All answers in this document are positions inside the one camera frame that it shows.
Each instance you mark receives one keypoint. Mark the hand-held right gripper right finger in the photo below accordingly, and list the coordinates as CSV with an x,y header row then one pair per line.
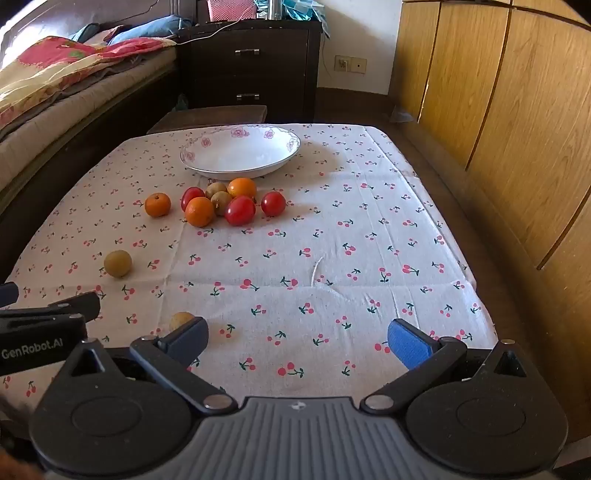
x,y
408,344

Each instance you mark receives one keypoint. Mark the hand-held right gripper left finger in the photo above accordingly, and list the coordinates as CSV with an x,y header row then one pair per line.
x,y
189,339

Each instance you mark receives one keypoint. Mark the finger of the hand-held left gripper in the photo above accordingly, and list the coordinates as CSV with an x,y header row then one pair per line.
x,y
83,304
7,294

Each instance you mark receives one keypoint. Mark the beige kiwi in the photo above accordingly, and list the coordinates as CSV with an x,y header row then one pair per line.
x,y
221,202
117,263

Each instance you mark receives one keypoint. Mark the orange mandarin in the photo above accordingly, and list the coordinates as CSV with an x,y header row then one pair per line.
x,y
242,188
200,212
157,205

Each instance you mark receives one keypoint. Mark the red cherry tomato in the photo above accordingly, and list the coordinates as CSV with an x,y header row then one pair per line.
x,y
273,204
240,211
190,195

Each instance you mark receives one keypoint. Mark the white floral plate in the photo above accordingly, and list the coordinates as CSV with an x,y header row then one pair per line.
x,y
240,154

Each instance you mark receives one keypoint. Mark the cherry print tablecloth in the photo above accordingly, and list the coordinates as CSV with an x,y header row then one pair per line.
x,y
300,240

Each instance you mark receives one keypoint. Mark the beige mattress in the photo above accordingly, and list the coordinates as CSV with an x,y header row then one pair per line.
x,y
46,134

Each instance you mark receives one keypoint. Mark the brown stool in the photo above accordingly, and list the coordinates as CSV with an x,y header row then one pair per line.
x,y
207,117

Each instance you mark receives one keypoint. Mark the green plastic bag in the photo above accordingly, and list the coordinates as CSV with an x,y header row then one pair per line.
x,y
182,101

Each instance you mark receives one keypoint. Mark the floral blanket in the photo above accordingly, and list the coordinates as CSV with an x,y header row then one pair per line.
x,y
46,69

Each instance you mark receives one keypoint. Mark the clear plastic bag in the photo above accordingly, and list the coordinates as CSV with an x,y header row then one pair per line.
x,y
402,114

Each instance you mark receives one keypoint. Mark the dark nightstand drawer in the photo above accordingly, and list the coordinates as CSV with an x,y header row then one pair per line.
x,y
217,99
217,53

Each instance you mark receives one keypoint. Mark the wooden wardrobe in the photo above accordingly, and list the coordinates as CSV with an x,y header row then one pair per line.
x,y
508,115

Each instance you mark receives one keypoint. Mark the dark wooden nightstand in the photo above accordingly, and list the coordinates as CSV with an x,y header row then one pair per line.
x,y
277,69

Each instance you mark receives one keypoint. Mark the blue pillow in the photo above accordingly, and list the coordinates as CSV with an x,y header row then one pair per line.
x,y
152,28

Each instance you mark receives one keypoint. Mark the pink basket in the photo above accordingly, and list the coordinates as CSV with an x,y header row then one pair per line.
x,y
228,10

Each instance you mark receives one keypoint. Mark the teal bag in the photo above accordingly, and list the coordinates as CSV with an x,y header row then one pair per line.
x,y
304,11

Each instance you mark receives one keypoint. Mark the beige wall outlet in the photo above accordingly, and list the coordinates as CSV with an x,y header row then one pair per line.
x,y
351,64

